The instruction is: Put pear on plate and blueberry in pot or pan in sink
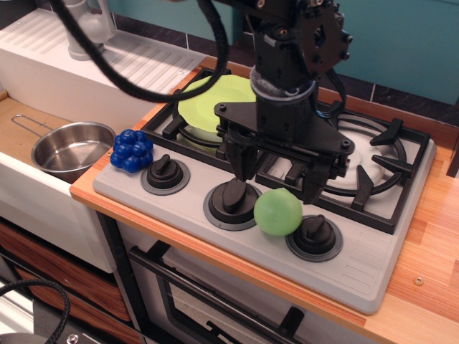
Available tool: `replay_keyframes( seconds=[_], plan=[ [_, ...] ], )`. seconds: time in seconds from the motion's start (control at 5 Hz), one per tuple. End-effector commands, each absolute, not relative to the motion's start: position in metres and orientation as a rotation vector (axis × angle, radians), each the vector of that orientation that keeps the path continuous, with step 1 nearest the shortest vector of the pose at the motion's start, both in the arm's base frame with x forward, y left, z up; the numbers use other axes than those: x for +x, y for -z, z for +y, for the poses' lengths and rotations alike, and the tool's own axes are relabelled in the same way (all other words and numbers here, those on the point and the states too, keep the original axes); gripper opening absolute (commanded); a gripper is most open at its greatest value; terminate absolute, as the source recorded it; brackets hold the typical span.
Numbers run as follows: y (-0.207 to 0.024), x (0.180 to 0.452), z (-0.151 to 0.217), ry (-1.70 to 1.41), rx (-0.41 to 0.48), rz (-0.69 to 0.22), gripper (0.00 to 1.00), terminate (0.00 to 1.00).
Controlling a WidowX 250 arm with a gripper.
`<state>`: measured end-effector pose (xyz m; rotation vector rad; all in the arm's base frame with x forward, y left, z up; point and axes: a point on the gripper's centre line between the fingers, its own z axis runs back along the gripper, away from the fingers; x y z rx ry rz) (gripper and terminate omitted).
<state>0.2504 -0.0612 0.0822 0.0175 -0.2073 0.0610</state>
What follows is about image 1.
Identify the wooden drawer fronts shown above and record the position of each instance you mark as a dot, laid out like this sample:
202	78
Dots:
96	300

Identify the grey toy faucet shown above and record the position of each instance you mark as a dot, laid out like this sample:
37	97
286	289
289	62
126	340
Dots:
99	28

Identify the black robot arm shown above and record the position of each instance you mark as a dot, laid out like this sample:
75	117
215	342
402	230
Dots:
296	44

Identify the blue toy blueberry cluster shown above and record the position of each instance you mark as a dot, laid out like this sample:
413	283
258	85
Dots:
132	151

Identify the black middle stove knob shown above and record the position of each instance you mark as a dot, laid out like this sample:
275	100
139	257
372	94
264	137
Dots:
230	205

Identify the white toy sink unit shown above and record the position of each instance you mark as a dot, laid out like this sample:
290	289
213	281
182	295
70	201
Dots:
43	82

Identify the green toy pear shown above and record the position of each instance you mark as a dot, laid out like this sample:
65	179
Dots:
278	212

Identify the light green plate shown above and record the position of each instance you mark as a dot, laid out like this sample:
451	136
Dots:
198	112

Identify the black right stove knob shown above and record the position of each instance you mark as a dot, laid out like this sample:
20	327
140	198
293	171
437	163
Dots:
317	239

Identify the small steel pot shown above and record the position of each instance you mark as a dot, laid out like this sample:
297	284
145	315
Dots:
69	151

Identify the grey toy stove top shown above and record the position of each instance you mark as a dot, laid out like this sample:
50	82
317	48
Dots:
358	276

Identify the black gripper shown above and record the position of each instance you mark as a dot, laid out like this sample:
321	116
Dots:
288	125

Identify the black right burner grate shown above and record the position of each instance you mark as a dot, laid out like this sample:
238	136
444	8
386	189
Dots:
381	187

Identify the black stove knob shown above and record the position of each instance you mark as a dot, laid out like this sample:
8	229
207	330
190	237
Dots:
165	176
230	205
317	239

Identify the black left stove knob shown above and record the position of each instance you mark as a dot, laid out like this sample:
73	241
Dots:
165	176

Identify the toy oven door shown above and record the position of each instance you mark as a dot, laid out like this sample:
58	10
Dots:
208	305

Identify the black left burner grate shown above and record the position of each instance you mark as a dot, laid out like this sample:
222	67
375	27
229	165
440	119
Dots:
167	130

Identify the black burner grate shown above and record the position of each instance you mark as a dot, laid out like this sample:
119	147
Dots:
167	130
381	187

